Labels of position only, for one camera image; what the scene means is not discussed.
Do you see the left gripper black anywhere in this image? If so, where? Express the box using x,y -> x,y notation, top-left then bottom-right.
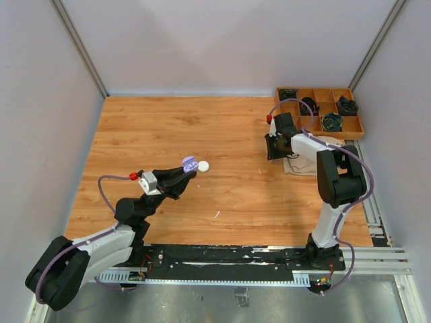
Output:
140,165 -> 195,219

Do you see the rolled black tie right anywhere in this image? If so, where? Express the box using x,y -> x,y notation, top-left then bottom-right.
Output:
336,96 -> 358,116

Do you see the wooden compartment tray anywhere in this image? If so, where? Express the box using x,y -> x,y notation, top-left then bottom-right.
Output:
274,87 -> 364,140

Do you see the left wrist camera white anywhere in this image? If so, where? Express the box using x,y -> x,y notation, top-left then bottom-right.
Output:
138,172 -> 161,196

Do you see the rolled black tie centre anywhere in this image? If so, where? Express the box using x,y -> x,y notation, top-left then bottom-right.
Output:
299,97 -> 320,116

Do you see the white earbud charging case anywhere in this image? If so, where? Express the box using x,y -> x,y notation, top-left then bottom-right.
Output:
198,161 -> 210,173

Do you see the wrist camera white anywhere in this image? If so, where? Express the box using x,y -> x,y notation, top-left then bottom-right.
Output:
269,118 -> 277,137
138,172 -> 161,196

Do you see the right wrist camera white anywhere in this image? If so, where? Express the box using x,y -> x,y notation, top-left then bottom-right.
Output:
269,118 -> 277,137

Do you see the beige folded cloth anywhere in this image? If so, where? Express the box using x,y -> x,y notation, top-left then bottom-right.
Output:
283,136 -> 345,176

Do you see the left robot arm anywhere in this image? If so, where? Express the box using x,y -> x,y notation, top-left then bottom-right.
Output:
25,166 -> 197,311

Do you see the rolled dark tie top-left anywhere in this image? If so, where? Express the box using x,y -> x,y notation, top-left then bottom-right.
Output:
278,88 -> 299,101

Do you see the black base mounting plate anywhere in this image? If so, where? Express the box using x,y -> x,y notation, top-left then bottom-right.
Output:
104,244 -> 346,283

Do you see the rolled blue patterned tie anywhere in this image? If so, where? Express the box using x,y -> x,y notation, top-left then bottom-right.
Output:
321,112 -> 343,132

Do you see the rolled black tie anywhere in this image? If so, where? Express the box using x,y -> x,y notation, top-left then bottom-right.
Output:
336,96 -> 358,116
299,97 -> 320,116

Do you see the purple earbud charging case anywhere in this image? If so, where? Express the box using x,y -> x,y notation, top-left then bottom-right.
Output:
182,156 -> 199,174

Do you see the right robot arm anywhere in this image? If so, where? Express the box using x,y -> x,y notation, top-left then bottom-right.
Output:
265,113 -> 367,269

